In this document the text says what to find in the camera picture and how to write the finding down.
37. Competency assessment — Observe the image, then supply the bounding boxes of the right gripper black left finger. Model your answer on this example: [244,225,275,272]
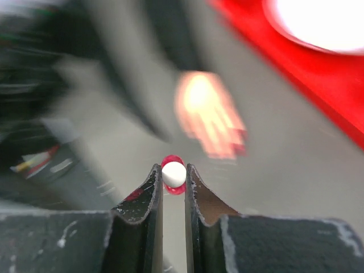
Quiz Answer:
[1,164,163,272]

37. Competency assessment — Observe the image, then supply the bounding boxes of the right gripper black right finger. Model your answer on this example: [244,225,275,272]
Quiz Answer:
[185,164,363,272]

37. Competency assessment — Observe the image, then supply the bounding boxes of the white nail polish brush cap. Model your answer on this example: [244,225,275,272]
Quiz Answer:
[162,162,187,188]

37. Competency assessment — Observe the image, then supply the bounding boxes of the red nail polish bottle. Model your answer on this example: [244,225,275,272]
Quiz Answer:
[161,155,186,195]

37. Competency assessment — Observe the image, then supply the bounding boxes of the mannequin hand with nails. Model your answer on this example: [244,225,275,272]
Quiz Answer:
[175,71,246,159]

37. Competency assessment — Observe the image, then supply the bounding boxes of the red plastic tray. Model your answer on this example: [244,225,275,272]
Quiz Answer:
[211,1,363,147]

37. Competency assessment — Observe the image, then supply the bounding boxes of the white paper plates stack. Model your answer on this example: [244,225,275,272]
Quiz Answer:
[262,1,363,56]

